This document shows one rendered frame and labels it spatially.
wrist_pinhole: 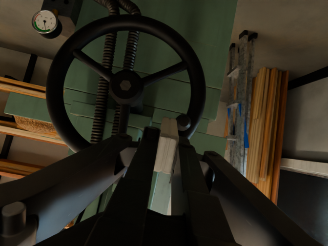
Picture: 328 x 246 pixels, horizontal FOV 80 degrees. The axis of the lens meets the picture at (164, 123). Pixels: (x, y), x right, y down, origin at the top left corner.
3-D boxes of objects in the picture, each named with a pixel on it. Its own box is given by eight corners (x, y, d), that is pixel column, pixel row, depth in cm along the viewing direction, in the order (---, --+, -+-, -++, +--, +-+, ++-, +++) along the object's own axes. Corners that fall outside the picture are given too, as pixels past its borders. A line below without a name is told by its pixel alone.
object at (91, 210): (100, 194, 83) (91, 231, 81) (106, 190, 92) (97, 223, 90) (80, 190, 83) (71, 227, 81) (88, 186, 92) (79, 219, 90)
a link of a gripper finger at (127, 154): (152, 173, 13) (108, 164, 13) (156, 147, 18) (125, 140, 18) (156, 153, 13) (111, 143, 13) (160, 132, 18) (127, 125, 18)
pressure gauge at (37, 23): (62, 5, 49) (53, 35, 48) (69, 15, 53) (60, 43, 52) (37, 0, 49) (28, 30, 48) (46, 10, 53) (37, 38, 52)
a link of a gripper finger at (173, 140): (169, 136, 14) (179, 138, 14) (169, 117, 21) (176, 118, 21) (161, 173, 15) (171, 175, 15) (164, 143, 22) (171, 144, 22)
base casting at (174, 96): (223, 90, 55) (217, 121, 54) (189, 117, 112) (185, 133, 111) (65, 55, 54) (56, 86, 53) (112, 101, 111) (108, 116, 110)
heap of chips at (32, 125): (40, 120, 53) (36, 134, 52) (64, 125, 67) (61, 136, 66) (7, 113, 53) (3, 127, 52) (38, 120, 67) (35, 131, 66)
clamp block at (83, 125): (141, 128, 44) (132, 169, 42) (145, 132, 57) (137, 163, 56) (75, 114, 43) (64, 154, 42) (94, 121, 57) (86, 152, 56)
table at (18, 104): (244, 137, 44) (239, 163, 44) (208, 140, 75) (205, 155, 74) (-24, 79, 43) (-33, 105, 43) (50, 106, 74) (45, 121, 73)
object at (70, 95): (209, 119, 54) (206, 133, 54) (194, 126, 75) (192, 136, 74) (65, 88, 53) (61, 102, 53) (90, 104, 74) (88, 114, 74)
